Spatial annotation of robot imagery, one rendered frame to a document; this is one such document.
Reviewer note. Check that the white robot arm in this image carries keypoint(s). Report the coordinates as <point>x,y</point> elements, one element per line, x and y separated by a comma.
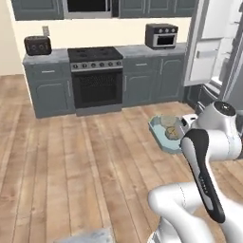
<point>218,133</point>

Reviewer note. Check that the white wall socket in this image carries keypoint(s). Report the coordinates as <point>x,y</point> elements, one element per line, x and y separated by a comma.
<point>46,30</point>

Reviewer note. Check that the grey-blue base cupboards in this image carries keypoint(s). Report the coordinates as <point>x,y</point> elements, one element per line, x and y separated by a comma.
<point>153,79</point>
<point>50,90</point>

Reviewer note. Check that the black stove with oven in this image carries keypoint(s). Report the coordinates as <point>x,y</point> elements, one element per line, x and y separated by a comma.
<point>96,85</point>

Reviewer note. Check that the grey fridge door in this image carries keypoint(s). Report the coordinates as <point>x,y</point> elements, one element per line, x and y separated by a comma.
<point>204,53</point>

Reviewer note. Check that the pale tan dumpling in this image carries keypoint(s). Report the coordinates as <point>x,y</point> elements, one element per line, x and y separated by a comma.
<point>171,132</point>
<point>168,121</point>

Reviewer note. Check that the black and silver toaster oven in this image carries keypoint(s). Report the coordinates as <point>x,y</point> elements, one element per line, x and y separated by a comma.
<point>161,36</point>

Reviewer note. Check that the grey-blue wall cupboards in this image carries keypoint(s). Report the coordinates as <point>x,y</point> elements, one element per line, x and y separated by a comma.
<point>37,9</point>
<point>156,7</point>

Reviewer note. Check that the grey fridge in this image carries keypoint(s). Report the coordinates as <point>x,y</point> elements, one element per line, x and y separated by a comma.
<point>232,60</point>

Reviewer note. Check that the black toaster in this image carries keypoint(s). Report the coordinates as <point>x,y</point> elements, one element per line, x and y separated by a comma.
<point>38,46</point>

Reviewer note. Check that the silver microwave oven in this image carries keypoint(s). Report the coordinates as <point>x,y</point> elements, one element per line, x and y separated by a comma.
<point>87,8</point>

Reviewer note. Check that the light blue tupperware container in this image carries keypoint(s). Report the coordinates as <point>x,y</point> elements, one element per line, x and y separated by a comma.
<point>161,139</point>

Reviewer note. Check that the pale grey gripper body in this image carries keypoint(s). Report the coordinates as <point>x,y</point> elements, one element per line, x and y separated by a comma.
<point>183,130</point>

